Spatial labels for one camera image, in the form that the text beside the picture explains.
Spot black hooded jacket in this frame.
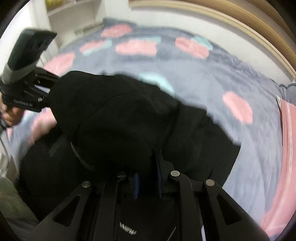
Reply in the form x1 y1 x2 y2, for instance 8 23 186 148
16 71 240 240

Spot person's left hand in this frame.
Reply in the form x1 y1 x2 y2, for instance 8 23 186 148
1 101 24 126

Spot pink folded quilt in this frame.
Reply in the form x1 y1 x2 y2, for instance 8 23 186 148
261 96 295 238

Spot white bookshelf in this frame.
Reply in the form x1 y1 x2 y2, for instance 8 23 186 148
34 0 105 52

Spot grey blanket with pink patches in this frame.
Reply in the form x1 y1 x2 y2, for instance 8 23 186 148
1 19 295 240

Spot grey pillow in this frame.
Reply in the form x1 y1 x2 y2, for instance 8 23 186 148
277 82 296 105

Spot wooden slatted headboard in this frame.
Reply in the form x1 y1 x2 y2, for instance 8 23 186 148
129 1 295 78

